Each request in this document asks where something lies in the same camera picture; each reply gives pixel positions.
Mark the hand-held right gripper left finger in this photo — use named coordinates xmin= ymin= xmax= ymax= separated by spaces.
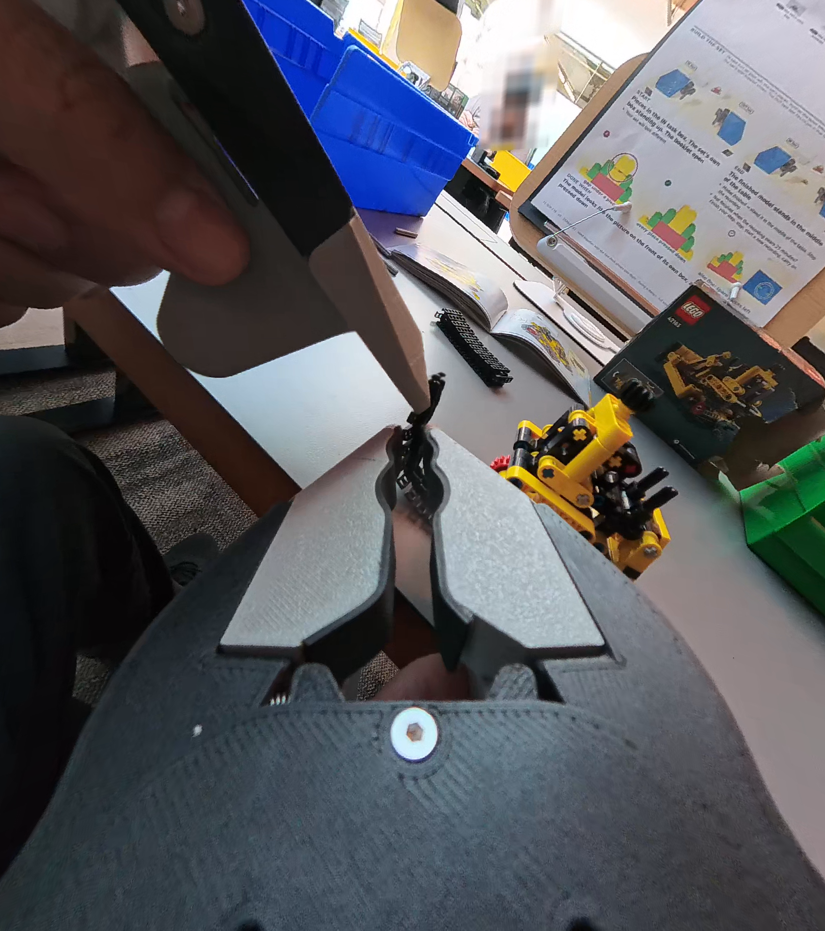
xmin=220 ymin=425 xmax=402 ymax=685

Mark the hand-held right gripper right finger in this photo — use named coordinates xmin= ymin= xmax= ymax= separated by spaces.
xmin=427 ymin=425 xmax=606 ymax=699

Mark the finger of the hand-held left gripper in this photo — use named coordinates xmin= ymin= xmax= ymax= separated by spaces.
xmin=308 ymin=218 xmax=432 ymax=410

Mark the short black lego track chain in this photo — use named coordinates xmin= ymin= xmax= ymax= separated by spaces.
xmin=392 ymin=372 xmax=448 ymax=519

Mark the open lego instruction booklet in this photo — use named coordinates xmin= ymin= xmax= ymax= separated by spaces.
xmin=383 ymin=242 xmax=591 ymax=401

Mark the yellow lego bulldozer model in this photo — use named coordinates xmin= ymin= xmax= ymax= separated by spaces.
xmin=492 ymin=380 xmax=679 ymax=580

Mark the dark lego set box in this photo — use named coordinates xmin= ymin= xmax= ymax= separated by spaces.
xmin=593 ymin=284 xmax=825 ymax=466

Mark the person's right hand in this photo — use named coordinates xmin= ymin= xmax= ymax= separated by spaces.
xmin=372 ymin=653 xmax=473 ymax=703

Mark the person's left hand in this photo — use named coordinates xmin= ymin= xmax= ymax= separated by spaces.
xmin=0 ymin=0 xmax=252 ymax=332

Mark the person's dark shoe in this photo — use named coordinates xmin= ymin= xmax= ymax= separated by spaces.
xmin=165 ymin=534 xmax=221 ymax=586

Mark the large blue plastic bin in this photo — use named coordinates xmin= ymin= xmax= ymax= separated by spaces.
xmin=308 ymin=45 xmax=480 ymax=218

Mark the dark chair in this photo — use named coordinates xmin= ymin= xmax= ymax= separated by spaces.
xmin=445 ymin=149 xmax=511 ymax=223

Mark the tan chair back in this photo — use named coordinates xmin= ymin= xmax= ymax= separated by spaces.
xmin=383 ymin=0 xmax=463 ymax=72

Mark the white sheet stand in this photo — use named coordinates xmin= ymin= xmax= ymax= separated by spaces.
xmin=535 ymin=204 xmax=657 ymax=339

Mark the person's dark trouser leg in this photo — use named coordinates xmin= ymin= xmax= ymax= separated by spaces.
xmin=0 ymin=415 xmax=177 ymax=931

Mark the green plastic bin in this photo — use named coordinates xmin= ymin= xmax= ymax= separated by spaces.
xmin=738 ymin=428 xmax=825 ymax=666

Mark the black table base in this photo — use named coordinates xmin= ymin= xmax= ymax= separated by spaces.
xmin=0 ymin=320 xmax=152 ymax=433

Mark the printed instruction sheet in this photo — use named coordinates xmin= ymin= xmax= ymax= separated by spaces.
xmin=529 ymin=0 xmax=825 ymax=328

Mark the long black lego track chain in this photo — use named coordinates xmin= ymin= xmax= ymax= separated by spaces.
xmin=434 ymin=308 xmax=514 ymax=386

